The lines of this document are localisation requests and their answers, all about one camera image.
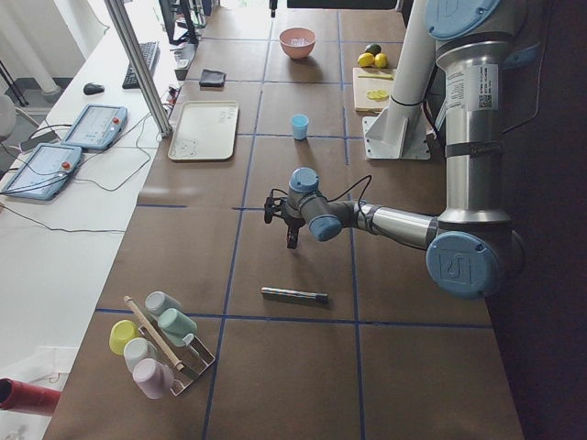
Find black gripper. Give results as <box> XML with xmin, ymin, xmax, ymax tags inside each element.
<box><xmin>281</xmin><ymin>213</ymin><xmax>305</xmax><ymax>249</ymax></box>

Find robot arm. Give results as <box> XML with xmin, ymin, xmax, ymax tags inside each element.
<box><xmin>264</xmin><ymin>1</ymin><xmax>527</xmax><ymax>299</ymax></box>

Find light blue plastic cup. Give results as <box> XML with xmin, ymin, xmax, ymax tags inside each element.
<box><xmin>290</xmin><ymin>114</ymin><xmax>309</xmax><ymax>140</ymax></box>

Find mint green cup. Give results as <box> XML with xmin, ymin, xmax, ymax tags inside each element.
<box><xmin>157</xmin><ymin>308</ymin><xmax>197</xmax><ymax>347</ymax></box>

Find grey cup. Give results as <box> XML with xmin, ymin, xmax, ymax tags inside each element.
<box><xmin>144</xmin><ymin>291</ymin><xmax>183</xmax><ymax>318</ymax></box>

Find white cup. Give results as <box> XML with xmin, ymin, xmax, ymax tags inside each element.
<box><xmin>123</xmin><ymin>337</ymin><xmax>160</xmax><ymax>373</ymax></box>

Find yellow cup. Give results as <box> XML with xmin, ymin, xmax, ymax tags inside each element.
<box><xmin>108</xmin><ymin>320</ymin><xmax>139</xmax><ymax>356</ymax></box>

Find pink cup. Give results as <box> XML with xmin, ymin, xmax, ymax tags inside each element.
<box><xmin>132</xmin><ymin>358</ymin><xmax>174</xmax><ymax>400</ymax></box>

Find pink bowl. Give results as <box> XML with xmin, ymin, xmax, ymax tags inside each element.
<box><xmin>279</xmin><ymin>27</ymin><xmax>316</xmax><ymax>60</ymax></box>

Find grey folded cloth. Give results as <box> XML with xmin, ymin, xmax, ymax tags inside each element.
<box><xmin>199</xmin><ymin>69</ymin><xmax>227</xmax><ymax>88</ymax></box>

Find black monitor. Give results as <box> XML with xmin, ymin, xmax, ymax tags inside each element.
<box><xmin>159</xmin><ymin>0</ymin><xmax>198</xmax><ymax>46</ymax></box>

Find yellow lemon near board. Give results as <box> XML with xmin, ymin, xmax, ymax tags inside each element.
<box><xmin>357</xmin><ymin>52</ymin><xmax>375</xmax><ymax>68</ymax></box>

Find green lime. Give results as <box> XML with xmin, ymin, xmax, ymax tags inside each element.
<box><xmin>364</xmin><ymin>43</ymin><xmax>382</xmax><ymax>56</ymax></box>

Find yellow lemon far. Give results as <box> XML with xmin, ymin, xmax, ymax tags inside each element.
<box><xmin>373</xmin><ymin>52</ymin><xmax>388</xmax><ymax>69</ymax></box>

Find black keyboard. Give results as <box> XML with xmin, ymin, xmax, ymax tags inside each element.
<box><xmin>121</xmin><ymin>41</ymin><xmax>161</xmax><ymax>90</ymax></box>

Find bamboo cutting board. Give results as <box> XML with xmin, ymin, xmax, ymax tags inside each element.
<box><xmin>352</xmin><ymin>67</ymin><xmax>396</xmax><ymax>112</ymax></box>

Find cream bear tray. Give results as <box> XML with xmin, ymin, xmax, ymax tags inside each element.
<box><xmin>168</xmin><ymin>101</ymin><xmax>239</xmax><ymax>161</ymax></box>

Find yellow plastic knife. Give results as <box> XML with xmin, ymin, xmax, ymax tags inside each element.
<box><xmin>357</xmin><ymin>73</ymin><xmax>394</xmax><ymax>81</ymax></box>

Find lemon slices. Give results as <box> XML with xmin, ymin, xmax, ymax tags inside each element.
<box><xmin>366</xmin><ymin>89</ymin><xmax>390</xmax><ymax>102</ymax></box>

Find black computer mouse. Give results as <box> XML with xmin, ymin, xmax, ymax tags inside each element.
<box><xmin>83</xmin><ymin>82</ymin><xmax>105</xmax><ymax>96</ymax></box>

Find far blue teach pendant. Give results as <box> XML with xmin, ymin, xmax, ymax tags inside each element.
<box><xmin>61</xmin><ymin>104</ymin><xmax>127</xmax><ymax>150</ymax></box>

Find blue teach pendant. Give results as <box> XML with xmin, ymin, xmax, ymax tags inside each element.
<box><xmin>61</xmin><ymin>104</ymin><xmax>127</xmax><ymax>150</ymax></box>
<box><xmin>1</xmin><ymin>143</ymin><xmax>83</xmax><ymax>201</ymax></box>

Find near blue teach pendant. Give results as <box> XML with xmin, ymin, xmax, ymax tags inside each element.
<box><xmin>1</xmin><ymin>143</ymin><xmax>83</xmax><ymax>201</ymax></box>

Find red cylinder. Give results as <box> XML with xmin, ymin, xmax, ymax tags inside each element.
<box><xmin>1</xmin><ymin>378</ymin><xmax>61</xmax><ymax>416</ymax></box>

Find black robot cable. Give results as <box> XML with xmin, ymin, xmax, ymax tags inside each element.
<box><xmin>323</xmin><ymin>174</ymin><xmax>373</xmax><ymax>216</ymax></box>

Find aluminium frame post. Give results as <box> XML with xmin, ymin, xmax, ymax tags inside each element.
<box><xmin>105</xmin><ymin>0</ymin><xmax>172</xmax><ymax>138</ymax></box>

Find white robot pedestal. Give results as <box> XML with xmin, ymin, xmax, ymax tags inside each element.
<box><xmin>362</xmin><ymin>0</ymin><xmax>436</xmax><ymax>160</ymax></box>

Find white wire cup rack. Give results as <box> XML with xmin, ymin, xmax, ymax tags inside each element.
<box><xmin>155</xmin><ymin>334</ymin><xmax>216</xmax><ymax>397</ymax></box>

